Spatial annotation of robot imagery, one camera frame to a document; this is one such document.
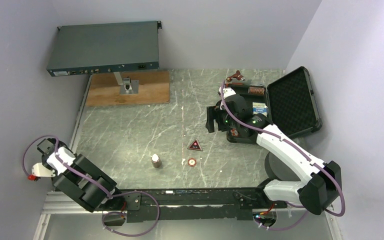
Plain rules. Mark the poker chips row in case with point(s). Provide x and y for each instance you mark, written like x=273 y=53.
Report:
x=234 y=132

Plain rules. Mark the silver metal stand bracket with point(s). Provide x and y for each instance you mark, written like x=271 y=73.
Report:
x=127 y=85

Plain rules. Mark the black aluminium mounting rail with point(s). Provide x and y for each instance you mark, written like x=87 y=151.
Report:
x=141 y=205

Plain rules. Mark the dark green rack unit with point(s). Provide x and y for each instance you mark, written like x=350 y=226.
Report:
x=105 y=48

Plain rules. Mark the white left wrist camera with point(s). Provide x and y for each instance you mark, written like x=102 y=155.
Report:
x=39 y=171

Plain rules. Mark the black poker set case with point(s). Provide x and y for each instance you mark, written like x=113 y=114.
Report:
x=290 y=102

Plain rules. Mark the brown wooden board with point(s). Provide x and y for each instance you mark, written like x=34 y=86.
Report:
x=154 y=88

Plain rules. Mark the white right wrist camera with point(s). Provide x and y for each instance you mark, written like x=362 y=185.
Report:
x=227 y=92

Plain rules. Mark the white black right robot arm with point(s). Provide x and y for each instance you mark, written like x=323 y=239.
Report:
x=319 y=183

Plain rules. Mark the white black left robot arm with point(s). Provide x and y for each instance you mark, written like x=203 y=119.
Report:
x=76 y=176

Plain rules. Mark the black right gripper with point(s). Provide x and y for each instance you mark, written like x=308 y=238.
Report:
x=216 y=111

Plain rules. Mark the poker chip roll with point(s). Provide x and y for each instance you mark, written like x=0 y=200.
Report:
x=256 y=90

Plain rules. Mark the single red poker chip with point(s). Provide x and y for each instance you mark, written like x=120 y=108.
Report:
x=192 y=162

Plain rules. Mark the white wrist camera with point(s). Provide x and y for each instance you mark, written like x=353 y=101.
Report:
x=227 y=92
x=39 y=171

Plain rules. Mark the blue playing card deck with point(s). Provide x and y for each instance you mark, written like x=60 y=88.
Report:
x=259 y=108

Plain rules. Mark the red black triangle button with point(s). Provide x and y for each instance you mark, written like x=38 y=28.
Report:
x=195 y=145

